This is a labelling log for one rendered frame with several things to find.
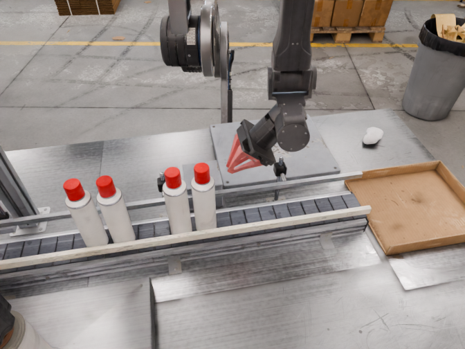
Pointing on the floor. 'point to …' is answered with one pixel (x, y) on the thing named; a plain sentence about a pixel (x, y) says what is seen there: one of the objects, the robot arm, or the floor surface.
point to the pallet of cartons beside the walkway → (350, 19)
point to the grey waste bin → (434, 83)
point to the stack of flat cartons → (86, 7)
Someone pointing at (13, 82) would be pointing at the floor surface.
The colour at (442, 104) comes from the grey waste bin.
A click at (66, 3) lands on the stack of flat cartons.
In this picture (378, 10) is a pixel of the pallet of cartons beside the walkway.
